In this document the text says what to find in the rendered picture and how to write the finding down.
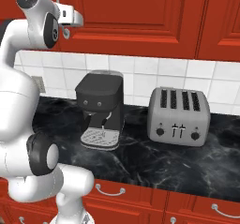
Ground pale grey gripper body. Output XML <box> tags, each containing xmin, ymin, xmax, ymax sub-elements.
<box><xmin>72</xmin><ymin>9</ymin><xmax>85</xmax><ymax>27</ymax></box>

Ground red base cabinet door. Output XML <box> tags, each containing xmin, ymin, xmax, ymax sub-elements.
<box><xmin>0</xmin><ymin>177</ymin><xmax>61</xmax><ymax>224</ymax></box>
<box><xmin>82</xmin><ymin>197</ymin><xmax>168</xmax><ymax>224</ymax></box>

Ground black coffee machine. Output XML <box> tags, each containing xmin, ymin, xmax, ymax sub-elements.
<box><xmin>74</xmin><ymin>69</ymin><xmax>126</xmax><ymax>152</ymax></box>

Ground grey four-slot toaster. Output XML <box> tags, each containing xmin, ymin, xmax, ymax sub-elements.
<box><xmin>146</xmin><ymin>86</ymin><xmax>212</xmax><ymax>148</ymax></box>

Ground red drawer front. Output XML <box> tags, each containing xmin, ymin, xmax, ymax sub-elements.
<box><xmin>166</xmin><ymin>191</ymin><xmax>240</xmax><ymax>224</ymax></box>
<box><xmin>92</xmin><ymin>178</ymin><xmax>171</xmax><ymax>209</ymax></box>

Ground curved silver cabinet handle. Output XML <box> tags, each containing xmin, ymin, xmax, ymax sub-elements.
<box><xmin>55</xmin><ymin>0</ymin><xmax>71</xmax><ymax>40</ymax></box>

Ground grey wall socket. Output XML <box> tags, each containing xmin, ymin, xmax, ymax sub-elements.
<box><xmin>31</xmin><ymin>75</ymin><xmax>47</xmax><ymax>95</ymax></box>

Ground silver drawer handle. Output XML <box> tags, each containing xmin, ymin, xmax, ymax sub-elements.
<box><xmin>211</xmin><ymin>202</ymin><xmax>240</xmax><ymax>219</ymax></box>
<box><xmin>95</xmin><ymin>183</ymin><xmax>127</xmax><ymax>198</ymax></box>

